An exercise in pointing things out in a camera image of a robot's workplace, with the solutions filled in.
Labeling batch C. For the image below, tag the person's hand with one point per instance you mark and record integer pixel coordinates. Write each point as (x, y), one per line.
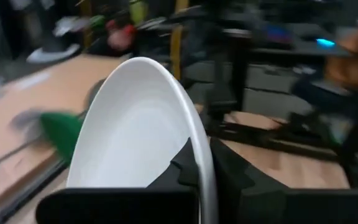
(353, 68)

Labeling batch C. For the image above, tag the yellow post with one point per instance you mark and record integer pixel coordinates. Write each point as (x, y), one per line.
(176, 46)

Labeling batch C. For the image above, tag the white plate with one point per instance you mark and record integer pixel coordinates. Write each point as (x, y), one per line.
(135, 130)

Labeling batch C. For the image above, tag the green plate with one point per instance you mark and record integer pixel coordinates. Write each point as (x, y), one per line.
(62, 133)

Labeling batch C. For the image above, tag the blue light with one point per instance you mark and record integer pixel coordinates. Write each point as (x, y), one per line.
(325, 43)

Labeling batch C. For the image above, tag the red object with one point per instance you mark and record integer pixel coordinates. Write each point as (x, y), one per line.
(120, 39)

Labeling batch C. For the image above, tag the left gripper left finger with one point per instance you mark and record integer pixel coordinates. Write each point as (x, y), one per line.
(120, 205)

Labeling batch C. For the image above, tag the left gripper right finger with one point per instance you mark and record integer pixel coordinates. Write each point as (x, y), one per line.
(259, 202)

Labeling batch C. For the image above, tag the white curved object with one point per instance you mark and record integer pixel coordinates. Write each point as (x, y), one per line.
(51, 56)

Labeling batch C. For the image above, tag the black table frame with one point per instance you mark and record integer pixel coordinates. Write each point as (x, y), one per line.
(225, 93)

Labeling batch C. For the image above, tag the yellow-green bottle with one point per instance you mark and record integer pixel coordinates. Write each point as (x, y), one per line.
(138, 11)

